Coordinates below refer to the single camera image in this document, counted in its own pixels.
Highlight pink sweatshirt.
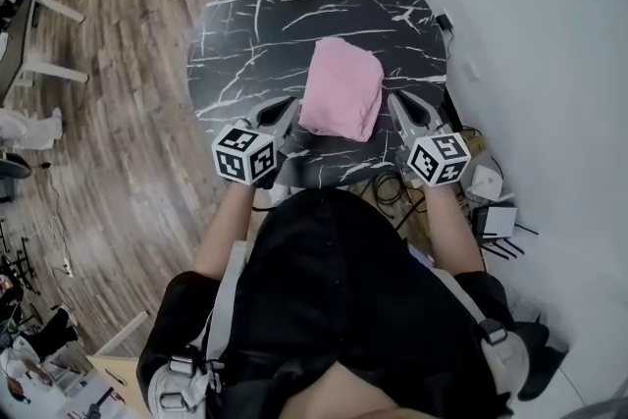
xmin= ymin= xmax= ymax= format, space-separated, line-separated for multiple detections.
xmin=298 ymin=36 xmax=386 ymax=144

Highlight cardboard box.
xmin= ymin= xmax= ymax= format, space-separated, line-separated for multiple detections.
xmin=459 ymin=131 xmax=491 ymax=173

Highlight white-legged dark-top desk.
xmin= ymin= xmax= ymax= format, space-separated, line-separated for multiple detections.
xmin=0 ymin=0 xmax=90 ymax=105

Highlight person's right forearm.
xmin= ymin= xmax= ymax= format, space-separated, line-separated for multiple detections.
xmin=420 ymin=183 xmax=488 ymax=280

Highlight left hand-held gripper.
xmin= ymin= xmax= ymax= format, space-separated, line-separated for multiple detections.
xmin=211 ymin=95 xmax=302 ymax=190

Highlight person's black top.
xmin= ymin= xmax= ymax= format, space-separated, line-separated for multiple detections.
xmin=136 ymin=187 xmax=517 ymax=419

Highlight light wooden desk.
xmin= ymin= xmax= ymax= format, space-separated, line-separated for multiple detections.
xmin=86 ymin=310 xmax=149 ymax=419

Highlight person's left forearm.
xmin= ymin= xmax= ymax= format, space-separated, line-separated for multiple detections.
xmin=190 ymin=183 xmax=257 ymax=282

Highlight black office chair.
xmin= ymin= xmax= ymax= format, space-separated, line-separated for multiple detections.
xmin=513 ymin=320 xmax=571 ymax=404

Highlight white square router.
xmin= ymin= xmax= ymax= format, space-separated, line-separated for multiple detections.
xmin=464 ymin=163 xmax=505 ymax=203

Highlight white router black antennas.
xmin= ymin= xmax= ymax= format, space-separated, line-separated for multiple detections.
xmin=471 ymin=202 xmax=541 ymax=262

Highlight black power adapter cable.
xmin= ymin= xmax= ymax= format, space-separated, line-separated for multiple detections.
xmin=434 ymin=11 xmax=456 ymax=61

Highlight white work table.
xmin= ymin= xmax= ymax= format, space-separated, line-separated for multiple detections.
xmin=0 ymin=346 xmax=125 ymax=419

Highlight grey shoulder harness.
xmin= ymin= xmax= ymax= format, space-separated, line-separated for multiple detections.
xmin=145 ymin=242 xmax=531 ymax=416

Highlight black marble round table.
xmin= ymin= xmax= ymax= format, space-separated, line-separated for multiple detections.
xmin=186 ymin=0 xmax=449 ymax=190

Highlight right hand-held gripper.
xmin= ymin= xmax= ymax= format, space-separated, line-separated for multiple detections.
xmin=387 ymin=89 xmax=473 ymax=188

